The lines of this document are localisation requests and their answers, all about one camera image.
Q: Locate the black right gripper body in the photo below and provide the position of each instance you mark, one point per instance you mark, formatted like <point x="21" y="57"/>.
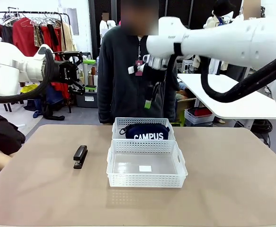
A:
<point x="154" y="75"/>

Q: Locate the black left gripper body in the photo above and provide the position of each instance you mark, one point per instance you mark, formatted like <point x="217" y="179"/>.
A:
<point x="64" y="71"/>

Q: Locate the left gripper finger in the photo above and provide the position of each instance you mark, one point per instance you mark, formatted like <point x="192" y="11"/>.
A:
<point x="89" y="61"/>
<point x="91" y="89"/>

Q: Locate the navy campus pencil case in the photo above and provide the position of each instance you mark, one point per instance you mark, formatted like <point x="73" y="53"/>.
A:
<point x="147" y="132"/>

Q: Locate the black stapler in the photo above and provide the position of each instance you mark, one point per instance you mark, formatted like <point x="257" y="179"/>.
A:
<point x="80" y="156"/>

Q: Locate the standing person left forearm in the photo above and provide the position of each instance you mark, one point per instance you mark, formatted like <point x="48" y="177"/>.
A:
<point x="171" y="101"/>

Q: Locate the standing person right forearm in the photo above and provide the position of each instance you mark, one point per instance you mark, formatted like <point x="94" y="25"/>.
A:
<point x="104" y="104"/>

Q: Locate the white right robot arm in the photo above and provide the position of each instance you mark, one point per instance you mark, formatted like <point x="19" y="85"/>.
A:
<point x="223" y="37"/>

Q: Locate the grey storage box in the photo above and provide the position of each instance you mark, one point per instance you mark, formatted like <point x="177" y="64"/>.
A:
<point x="86" y="99"/>

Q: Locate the maroon hanging tag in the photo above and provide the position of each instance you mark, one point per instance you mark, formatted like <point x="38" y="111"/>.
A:
<point x="139" y="71"/>

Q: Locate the small white perforated plastic basket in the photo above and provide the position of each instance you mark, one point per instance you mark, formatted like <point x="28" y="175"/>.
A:
<point x="142" y="121"/>

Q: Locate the person in dark fleece jacket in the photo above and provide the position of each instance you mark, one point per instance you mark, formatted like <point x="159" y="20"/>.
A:
<point x="118" y="82"/>

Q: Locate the person in white shirt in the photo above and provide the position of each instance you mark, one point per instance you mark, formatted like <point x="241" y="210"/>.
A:
<point x="103" y="28"/>

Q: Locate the yellow bag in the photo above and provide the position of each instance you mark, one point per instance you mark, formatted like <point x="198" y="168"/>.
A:
<point x="29" y="88"/>

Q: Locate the white curved robot part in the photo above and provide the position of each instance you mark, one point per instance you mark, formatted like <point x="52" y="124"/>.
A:
<point x="113" y="23"/>

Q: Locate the clear bin with red contents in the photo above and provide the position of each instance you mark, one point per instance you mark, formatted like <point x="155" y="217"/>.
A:
<point x="197" y="116"/>

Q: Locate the red hanging garment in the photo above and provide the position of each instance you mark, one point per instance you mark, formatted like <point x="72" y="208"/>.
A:
<point x="24" y="37"/>

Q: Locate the black clothes rack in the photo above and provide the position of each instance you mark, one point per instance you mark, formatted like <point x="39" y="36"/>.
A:
<point x="33" y="12"/>

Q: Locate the large white perforated plastic basket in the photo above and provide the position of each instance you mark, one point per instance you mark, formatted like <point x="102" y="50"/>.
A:
<point x="145" y="180"/>

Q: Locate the seated person in black clothes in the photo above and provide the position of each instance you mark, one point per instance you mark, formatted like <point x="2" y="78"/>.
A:
<point x="5" y="134"/>

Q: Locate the mannequin with beige coat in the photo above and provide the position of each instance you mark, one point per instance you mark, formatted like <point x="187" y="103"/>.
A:
<point x="223" y="8"/>

